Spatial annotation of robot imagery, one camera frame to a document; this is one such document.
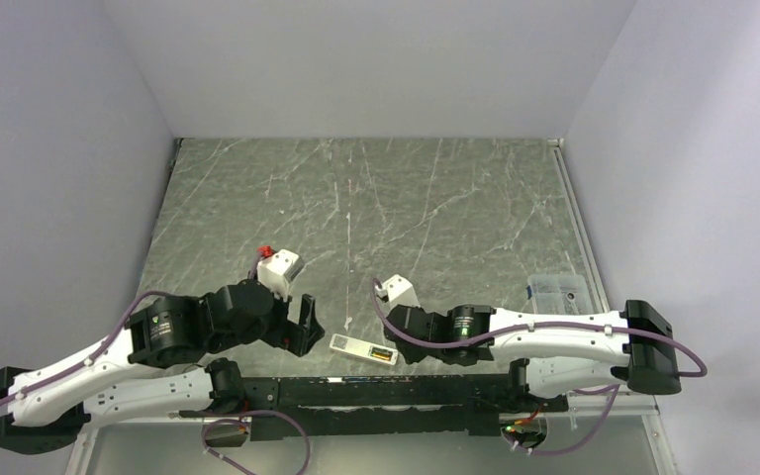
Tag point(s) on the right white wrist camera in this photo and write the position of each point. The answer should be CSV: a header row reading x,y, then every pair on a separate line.
x,y
398,290

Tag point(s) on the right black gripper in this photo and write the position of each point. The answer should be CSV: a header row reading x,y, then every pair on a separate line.
x,y
411,355

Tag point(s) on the white remote control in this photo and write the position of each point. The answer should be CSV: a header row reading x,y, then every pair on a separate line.
x,y
357,348

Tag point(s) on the aluminium rail right edge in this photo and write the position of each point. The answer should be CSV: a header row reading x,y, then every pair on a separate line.
x,y
596,285

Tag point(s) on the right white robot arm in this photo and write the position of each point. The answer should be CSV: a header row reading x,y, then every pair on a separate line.
x,y
633,347

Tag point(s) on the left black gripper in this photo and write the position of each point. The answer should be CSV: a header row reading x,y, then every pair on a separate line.
x,y
297,337

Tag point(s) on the clear plastic box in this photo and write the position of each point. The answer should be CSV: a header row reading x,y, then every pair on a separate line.
x,y
560,294

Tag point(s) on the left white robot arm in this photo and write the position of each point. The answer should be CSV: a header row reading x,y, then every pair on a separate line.
x,y
163,358

